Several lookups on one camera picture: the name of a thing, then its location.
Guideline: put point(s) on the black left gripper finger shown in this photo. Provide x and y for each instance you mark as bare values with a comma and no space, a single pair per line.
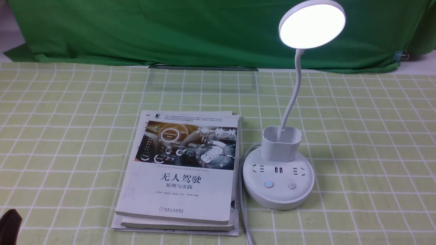
10,224

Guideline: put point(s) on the white desk lamp with sockets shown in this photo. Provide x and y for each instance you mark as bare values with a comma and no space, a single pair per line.
274,173

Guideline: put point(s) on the bottom thin magazine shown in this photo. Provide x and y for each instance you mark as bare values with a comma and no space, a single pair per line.
117,226

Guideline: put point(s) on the green checkered tablecloth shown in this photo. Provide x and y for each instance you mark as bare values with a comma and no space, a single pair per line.
67,131

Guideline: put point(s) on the middle white book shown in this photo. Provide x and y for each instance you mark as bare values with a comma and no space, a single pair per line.
177,225

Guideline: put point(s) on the white self-driving textbook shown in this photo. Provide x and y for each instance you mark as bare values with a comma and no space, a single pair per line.
184,177

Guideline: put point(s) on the green backdrop cloth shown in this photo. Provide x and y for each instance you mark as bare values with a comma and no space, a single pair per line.
216,33

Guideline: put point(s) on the metal binder clip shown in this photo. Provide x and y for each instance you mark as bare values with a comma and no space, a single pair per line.
400,56

